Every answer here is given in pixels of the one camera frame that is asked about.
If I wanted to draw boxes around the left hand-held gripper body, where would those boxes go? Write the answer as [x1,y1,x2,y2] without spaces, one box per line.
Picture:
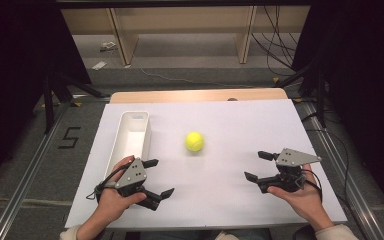
[114,157,148,198]

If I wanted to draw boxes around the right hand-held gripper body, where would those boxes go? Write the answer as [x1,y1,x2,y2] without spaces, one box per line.
[271,148,323,194]

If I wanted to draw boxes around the white plastic bin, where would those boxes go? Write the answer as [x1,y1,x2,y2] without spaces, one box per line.
[103,110,153,183]

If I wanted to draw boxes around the yellow tennis ball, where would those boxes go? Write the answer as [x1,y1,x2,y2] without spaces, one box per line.
[184,131,205,153]

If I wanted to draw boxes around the person's left hand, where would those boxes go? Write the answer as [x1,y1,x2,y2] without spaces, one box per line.
[93,155,148,225]

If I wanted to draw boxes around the person's right hand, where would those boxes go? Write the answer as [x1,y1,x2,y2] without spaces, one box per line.
[266,163,330,232]

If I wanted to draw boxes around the white board sheet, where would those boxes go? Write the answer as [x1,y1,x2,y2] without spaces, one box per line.
[64,98,348,231]

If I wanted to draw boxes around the black tripod stand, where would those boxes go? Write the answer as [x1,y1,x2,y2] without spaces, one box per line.
[274,62,328,128]
[41,71,105,135]

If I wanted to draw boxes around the black curtain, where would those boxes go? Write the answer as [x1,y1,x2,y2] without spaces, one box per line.
[0,0,93,195]
[291,0,384,212]

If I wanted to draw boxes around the white flat packet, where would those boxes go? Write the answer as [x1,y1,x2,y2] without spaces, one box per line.
[91,60,108,71]

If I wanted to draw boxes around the small white device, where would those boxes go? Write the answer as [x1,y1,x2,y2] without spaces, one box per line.
[99,41,119,53]

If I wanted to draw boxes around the right hand-held gripper cable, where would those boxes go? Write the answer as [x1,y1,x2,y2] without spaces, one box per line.
[301,169,324,203]

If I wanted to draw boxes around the thin black floor cable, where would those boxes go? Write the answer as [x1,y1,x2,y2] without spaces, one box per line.
[302,112,368,239]

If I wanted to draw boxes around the aluminium floor rail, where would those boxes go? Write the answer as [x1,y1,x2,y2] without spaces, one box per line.
[300,101,384,240]
[0,101,72,240]

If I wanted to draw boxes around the bundle of black cables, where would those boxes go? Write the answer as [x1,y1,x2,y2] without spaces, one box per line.
[251,5,302,78]

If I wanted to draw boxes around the light wood desk frame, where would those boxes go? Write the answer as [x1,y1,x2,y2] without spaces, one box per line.
[61,6,311,67]

